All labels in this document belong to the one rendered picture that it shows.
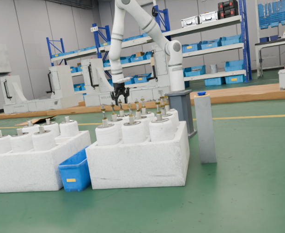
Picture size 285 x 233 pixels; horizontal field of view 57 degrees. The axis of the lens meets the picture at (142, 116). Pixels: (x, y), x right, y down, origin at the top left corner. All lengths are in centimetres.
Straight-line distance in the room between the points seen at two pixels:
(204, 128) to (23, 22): 826
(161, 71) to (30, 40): 622
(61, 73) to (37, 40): 470
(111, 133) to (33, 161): 38
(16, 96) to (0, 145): 433
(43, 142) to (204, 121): 73
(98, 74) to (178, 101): 260
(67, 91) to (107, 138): 362
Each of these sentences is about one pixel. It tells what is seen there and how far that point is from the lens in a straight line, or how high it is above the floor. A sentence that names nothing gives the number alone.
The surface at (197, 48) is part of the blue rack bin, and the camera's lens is 606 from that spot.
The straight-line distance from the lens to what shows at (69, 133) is 145.
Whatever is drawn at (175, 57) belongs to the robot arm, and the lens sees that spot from 172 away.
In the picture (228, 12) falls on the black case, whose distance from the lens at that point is 591.
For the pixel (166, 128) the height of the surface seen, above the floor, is 23.
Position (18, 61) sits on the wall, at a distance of 866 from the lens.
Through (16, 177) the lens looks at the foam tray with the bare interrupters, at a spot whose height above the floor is 7.
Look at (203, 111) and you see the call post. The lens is 121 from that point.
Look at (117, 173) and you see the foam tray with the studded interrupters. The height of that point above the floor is 7.
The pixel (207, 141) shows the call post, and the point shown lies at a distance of 124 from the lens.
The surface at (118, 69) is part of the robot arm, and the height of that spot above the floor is 50.
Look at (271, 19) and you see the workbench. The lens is 710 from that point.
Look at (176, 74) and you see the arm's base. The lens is 172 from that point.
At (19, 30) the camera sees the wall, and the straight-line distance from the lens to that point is 896.
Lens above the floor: 44
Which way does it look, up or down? 9 degrees down
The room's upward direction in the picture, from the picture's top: 8 degrees counter-clockwise
